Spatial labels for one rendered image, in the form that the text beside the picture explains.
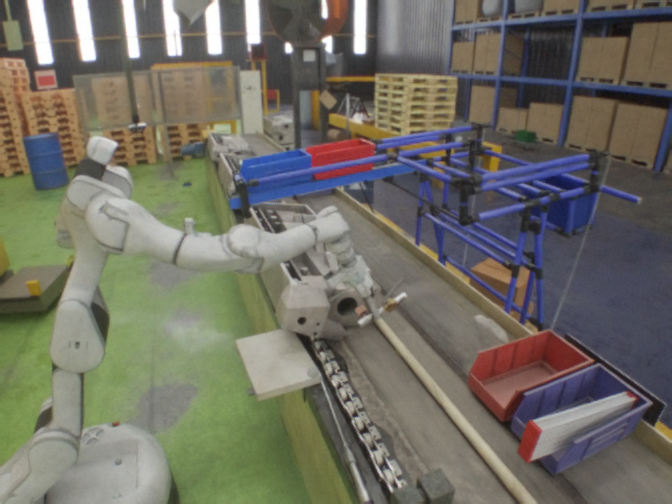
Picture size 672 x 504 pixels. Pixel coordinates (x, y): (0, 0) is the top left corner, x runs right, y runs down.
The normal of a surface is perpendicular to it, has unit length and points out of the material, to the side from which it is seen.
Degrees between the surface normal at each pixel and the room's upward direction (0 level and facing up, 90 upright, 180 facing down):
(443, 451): 0
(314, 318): 90
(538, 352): 88
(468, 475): 0
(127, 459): 0
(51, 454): 90
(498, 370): 88
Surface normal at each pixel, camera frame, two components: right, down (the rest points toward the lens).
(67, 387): 0.39, 0.39
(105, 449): 0.37, 0.11
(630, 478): 0.00, -0.91
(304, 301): 0.34, -0.49
